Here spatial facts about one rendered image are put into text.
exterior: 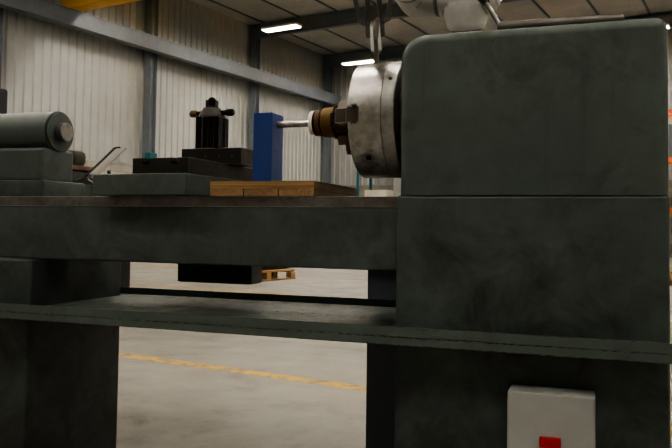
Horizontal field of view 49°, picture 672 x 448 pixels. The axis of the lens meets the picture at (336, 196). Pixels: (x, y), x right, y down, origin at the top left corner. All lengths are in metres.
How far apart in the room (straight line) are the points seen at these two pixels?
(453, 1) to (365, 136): 0.68
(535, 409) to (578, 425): 0.09
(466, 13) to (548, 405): 1.25
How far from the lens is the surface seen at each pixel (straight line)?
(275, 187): 1.91
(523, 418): 1.68
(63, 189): 2.49
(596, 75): 1.73
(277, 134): 2.11
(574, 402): 1.67
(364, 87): 1.89
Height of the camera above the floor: 0.79
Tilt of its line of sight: 2 degrees up
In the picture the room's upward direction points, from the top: 1 degrees clockwise
